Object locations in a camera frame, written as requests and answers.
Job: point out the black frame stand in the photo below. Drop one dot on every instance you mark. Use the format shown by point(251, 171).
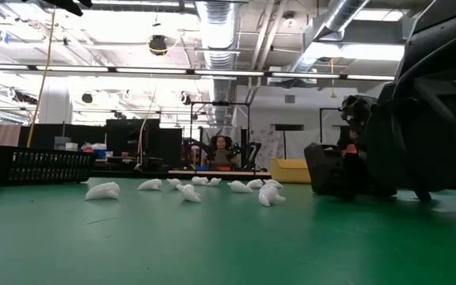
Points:
point(329, 108)
point(220, 103)

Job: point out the black round ceiling fixture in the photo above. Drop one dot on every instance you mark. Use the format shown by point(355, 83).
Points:
point(158, 44)

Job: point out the grey storage box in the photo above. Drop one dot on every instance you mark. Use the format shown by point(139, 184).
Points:
point(61, 142)

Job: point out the LED light bar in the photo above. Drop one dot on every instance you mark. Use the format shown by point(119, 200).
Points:
point(172, 73)

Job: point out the white column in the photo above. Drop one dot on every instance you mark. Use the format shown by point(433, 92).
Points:
point(55, 105)

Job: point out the yellow plastic tub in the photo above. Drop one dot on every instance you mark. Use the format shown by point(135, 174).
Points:
point(289, 172)

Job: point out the black slotted basket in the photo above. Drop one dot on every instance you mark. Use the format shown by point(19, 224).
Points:
point(34, 166)

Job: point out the black partition wall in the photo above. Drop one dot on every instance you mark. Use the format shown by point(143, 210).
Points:
point(133, 134)

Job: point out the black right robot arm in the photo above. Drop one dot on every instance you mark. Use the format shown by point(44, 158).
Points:
point(430, 118)

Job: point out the person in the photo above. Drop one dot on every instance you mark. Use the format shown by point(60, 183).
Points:
point(222, 152)

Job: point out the silver ventilation duct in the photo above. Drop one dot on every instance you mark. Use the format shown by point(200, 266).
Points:
point(339, 16)
point(218, 39)

